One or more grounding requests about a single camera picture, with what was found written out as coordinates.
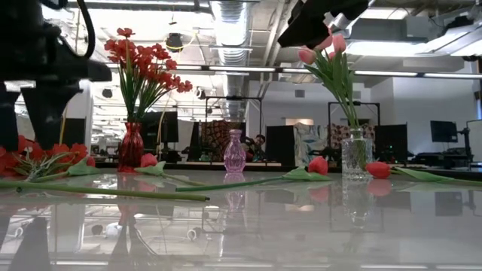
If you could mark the clear cut-glass vase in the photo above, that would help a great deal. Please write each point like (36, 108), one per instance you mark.
(357, 158)

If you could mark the black partition panel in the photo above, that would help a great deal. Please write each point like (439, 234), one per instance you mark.
(391, 143)
(280, 145)
(75, 131)

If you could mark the white screen panel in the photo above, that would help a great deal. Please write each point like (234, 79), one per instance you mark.
(476, 139)

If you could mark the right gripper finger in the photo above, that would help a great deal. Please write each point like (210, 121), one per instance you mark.
(305, 32)

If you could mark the red ribbed glass vase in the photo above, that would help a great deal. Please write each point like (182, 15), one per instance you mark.
(130, 148)

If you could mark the black metal stand frame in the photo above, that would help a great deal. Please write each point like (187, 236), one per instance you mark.
(371, 102)
(233, 98)

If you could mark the red tulip stems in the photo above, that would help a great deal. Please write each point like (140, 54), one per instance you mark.
(196, 165)

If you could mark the person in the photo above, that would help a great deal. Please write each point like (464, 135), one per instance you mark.
(258, 145)

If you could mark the long LED light strip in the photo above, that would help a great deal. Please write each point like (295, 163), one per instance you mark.
(241, 69)

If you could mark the purple glass vase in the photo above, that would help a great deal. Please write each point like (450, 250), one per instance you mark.
(234, 154)

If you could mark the black round ceiling fixture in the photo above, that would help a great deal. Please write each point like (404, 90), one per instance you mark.
(107, 93)

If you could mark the floral printed fabric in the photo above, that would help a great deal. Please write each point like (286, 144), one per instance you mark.
(310, 143)

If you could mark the white building column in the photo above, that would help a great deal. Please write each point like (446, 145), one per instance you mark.
(83, 113)

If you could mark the red blossom spray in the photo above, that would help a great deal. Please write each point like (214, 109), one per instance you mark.
(56, 150)
(165, 77)
(120, 49)

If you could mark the silver ventilation duct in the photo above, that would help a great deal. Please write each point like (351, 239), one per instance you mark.
(230, 37)

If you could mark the dark red patterned fabric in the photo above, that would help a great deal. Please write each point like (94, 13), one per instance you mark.
(214, 137)

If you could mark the black ceiling dome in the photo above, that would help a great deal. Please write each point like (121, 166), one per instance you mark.
(174, 42)

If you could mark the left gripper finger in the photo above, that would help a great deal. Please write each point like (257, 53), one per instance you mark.
(45, 113)
(8, 120)

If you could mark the black computer monitor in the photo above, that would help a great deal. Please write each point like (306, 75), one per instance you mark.
(444, 131)
(165, 128)

